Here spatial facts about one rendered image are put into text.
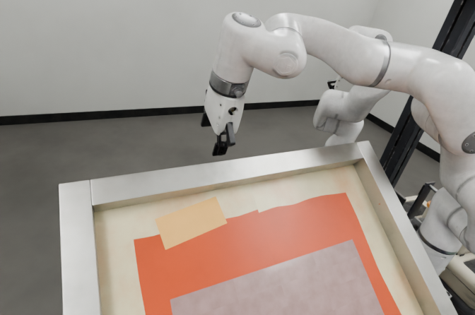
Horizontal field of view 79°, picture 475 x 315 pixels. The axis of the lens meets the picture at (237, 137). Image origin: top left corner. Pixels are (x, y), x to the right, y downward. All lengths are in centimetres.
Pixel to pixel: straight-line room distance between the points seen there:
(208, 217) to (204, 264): 7
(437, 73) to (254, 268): 41
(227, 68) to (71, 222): 33
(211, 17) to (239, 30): 338
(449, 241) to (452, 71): 49
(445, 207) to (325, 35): 51
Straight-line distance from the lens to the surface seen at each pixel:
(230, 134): 58
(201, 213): 49
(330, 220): 59
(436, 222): 90
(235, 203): 51
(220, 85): 54
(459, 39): 89
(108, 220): 47
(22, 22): 370
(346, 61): 58
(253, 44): 49
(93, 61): 375
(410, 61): 58
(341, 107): 99
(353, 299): 59
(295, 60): 49
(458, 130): 60
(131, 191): 45
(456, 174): 78
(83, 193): 45
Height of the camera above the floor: 183
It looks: 30 degrees down
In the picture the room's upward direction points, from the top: 9 degrees clockwise
